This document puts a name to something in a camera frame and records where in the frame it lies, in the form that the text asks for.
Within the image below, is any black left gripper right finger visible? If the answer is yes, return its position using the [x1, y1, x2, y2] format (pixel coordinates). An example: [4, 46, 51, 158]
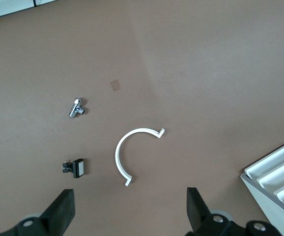
[186, 187, 246, 236]

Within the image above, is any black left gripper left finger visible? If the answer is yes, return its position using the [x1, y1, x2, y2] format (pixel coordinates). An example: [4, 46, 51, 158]
[1, 188, 76, 236]

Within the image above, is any white drawer cabinet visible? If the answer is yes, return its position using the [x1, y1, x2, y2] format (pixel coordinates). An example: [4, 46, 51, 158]
[240, 136, 284, 222]

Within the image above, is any chrome valve fitting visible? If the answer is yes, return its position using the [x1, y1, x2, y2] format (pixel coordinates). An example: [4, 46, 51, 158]
[68, 97, 87, 119]

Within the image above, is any black square switch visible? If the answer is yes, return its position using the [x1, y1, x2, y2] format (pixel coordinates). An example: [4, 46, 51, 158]
[60, 158, 86, 179]

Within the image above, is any white curved bracket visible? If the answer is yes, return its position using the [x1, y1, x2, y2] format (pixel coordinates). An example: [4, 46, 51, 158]
[114, 127, 166, 187]

